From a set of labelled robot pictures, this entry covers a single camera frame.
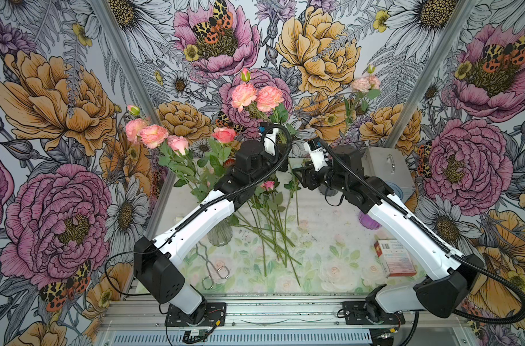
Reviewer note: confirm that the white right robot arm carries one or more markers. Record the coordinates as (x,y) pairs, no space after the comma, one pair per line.
(447,282)

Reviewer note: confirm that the pink rose stem bunch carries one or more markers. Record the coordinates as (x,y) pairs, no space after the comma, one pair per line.
(168,150)

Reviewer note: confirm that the red small box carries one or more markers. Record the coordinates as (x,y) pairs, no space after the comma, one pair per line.
(395,259)

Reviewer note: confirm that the blue purple glass vase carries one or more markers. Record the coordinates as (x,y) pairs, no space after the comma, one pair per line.
(367,222)

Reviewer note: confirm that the clear glass vase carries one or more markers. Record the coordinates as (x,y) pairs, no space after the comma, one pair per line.
(221,232)

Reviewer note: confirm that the metal scissors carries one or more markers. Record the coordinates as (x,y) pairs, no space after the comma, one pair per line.
(214,273)

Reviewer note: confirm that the floral table mat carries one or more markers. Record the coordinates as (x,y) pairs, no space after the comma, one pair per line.
(359,268)

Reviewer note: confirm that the pink flower stems on table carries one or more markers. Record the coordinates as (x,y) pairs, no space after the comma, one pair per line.
(275,225)

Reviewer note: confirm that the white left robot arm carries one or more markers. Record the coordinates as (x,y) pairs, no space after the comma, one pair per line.
(157,261)

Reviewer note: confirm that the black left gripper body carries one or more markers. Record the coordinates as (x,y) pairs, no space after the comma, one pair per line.
(270,163)

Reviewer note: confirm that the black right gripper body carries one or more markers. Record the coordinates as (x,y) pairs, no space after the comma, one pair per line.
(326,176)

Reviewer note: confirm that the grey metal box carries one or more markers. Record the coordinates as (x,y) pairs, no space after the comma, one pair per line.
(389,165)

